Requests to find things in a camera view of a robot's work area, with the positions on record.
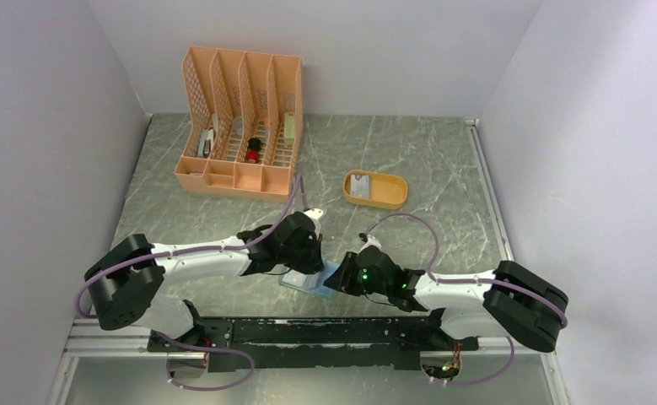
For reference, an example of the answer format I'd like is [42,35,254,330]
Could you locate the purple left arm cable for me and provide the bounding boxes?
[74,174,308,392]

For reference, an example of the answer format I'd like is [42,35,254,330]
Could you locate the red black stamp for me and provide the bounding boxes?
[245,138,262,164]

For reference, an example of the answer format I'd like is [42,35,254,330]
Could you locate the yellow oval tray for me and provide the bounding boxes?
[343,170,408,210]

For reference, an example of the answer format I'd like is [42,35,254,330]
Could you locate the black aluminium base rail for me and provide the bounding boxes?
[62,316,556,373]

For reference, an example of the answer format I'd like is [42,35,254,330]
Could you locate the green leather card holder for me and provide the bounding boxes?
[278,261,339,299]

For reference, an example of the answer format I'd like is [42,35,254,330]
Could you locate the grey white utility knife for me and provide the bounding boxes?
[197,127,216,159]

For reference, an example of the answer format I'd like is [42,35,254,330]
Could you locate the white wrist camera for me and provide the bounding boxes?
[358,233,382,251]
[303,208,326,234]

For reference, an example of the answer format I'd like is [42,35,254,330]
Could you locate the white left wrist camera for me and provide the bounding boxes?
[303,208,326,234]

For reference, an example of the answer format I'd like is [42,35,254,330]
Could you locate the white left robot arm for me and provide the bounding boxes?
[83,208,326,351]

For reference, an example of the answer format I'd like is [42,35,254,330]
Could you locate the orange plastic desk organizer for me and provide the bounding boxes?
[175,46,304,202]

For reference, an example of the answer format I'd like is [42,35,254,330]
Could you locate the pale green eraser box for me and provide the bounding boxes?
[283,112,297,148]

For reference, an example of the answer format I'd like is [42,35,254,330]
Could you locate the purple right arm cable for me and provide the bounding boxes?
[358,212,569,386]

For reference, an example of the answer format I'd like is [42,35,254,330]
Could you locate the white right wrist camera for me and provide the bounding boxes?
[358,233,382,251]

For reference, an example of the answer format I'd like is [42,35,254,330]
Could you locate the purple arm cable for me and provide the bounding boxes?
[358,212,569,386]
[74,174,308,392]

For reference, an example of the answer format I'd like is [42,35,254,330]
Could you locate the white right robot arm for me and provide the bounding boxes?
[323,246,568,353]

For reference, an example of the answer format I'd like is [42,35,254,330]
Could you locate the grey credit card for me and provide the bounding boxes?
[349,174,371,199]

